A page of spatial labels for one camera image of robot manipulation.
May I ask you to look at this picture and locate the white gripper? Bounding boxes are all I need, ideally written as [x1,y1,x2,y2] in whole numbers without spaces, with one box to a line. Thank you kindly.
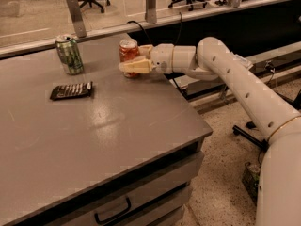
[119,44,174,74]

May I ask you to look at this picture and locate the orange soda can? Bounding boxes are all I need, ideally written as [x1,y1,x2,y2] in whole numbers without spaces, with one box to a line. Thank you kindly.
[118,38,141,79]

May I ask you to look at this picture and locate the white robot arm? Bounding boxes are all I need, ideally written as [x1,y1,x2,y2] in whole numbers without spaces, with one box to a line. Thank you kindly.
[119,37,301,226]

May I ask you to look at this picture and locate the green soda can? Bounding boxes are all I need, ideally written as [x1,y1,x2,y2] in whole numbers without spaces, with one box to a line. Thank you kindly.
[55,34,84,75]

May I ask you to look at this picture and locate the dark chocolate bar wrapper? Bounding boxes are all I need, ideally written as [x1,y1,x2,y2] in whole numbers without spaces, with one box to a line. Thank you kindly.
[50,81,93,101]

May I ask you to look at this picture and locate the white tissue packet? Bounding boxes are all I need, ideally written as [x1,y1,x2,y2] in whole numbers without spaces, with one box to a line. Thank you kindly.
[232,53,253,70]

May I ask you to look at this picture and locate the black stand base bar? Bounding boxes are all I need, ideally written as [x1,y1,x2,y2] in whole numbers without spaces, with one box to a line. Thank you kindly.
[232,125,269,152]

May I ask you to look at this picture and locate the grey desk drawer front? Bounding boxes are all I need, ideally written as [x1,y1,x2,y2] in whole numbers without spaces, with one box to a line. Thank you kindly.
[62,152,203,226]

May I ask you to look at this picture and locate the black cable on table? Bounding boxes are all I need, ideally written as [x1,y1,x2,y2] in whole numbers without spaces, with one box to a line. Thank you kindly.
[126,12,186,94]

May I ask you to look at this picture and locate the metal glass post middle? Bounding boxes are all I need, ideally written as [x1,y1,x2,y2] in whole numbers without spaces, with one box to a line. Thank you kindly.
[145,0,157,24]

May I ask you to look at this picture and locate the metal glass post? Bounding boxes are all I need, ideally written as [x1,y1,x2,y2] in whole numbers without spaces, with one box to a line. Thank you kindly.
[66,0,87,38]
[145,0,157,24]

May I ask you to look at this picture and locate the metal glass post left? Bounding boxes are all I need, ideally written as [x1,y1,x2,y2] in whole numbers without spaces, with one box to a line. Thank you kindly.
[66,0,87,38]

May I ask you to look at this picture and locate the black drawer handle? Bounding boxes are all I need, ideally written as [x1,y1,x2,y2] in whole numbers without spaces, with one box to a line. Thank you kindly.
[94,196,132,225]

